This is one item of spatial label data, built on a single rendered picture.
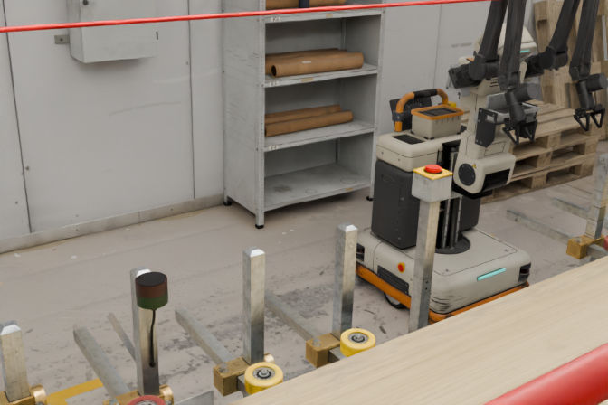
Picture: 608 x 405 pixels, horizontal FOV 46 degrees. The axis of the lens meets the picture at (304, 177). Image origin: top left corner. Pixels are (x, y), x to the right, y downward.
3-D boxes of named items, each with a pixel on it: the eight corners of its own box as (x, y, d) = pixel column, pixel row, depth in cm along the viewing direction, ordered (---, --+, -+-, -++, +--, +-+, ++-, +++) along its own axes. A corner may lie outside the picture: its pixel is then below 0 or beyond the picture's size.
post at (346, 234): (328, 394, 182) (337, 222, 165) (339, 390, 184) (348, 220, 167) (337, 401, 180) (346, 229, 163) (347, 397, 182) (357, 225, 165)
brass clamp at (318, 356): (303, 357, 175) (304, 339, 173) (347, 341, 182) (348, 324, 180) (318, 370, 170) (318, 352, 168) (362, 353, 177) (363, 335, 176)
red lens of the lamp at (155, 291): (130, 287, 135) (129, 277, 135) (160, 278, 139) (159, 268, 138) (142, 300, 131) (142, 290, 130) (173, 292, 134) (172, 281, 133)
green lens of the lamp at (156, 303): (131, 298, 136) (130, 288, 136) (160, 290, 140) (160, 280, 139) (143, 312, 132) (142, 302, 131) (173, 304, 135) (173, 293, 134)
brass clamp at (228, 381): (212, 383, 161) (211, 364, 159) (263, 364, 168) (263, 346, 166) (224, 399, 156) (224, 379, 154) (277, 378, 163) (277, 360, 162)
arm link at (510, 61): (525, -30, 267) (504, -29, 261) (537, -29, 263) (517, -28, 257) (511, 83, 282) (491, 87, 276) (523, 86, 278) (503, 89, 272)
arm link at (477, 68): (509, -38, 272) (491, -37, 267) (537, -30, 262) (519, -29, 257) (483, 73, 293) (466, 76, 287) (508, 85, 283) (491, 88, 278)
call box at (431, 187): (410, 197, 179) (413, 168, 177) (431, 193, 183) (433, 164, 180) (429, 207, 174) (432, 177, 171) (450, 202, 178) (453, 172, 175)
